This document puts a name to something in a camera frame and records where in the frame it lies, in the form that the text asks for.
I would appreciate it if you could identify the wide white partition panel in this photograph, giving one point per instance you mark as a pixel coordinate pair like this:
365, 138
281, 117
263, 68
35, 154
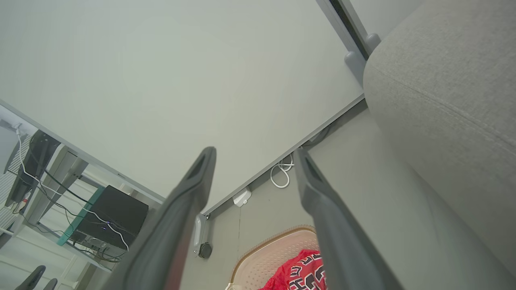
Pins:
161, 80

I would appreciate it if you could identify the teal bar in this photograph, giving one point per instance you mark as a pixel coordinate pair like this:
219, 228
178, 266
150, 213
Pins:
80, 215

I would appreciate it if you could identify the grey fabric chair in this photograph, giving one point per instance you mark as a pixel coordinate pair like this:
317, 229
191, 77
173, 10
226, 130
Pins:
443, 100

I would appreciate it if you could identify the black computer tower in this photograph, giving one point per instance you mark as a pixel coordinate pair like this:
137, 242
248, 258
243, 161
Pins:
115, 213

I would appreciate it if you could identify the grey metal desk frame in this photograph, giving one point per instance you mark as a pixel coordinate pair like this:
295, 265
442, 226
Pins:
60, 169

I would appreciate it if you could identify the cream plastic laundry basket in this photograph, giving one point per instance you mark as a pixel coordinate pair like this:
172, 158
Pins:
266, 257

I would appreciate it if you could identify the black caster wheel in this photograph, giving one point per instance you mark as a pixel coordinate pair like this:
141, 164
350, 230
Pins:
205, 250

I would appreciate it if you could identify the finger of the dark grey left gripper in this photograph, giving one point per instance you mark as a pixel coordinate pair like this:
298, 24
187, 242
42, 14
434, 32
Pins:
50, 284
31, 278

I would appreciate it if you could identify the narrow white partition panel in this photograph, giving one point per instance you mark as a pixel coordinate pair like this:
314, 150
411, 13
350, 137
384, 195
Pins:
383, 16

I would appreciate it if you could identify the black monitor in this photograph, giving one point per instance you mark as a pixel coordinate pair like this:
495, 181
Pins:
34, 161

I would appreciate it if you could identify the white power strip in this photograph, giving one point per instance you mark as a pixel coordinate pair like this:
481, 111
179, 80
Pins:
242, 197

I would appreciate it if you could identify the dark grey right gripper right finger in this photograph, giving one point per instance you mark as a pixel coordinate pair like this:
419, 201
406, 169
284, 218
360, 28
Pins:
338, 241

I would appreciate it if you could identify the long grey partition foot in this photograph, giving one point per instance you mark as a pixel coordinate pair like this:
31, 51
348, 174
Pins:
198, 231

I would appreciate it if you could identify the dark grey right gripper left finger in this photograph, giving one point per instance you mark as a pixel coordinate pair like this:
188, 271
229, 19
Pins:
169, 233

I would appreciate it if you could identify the red cloth garment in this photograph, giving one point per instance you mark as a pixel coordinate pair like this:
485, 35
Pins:
296, 272

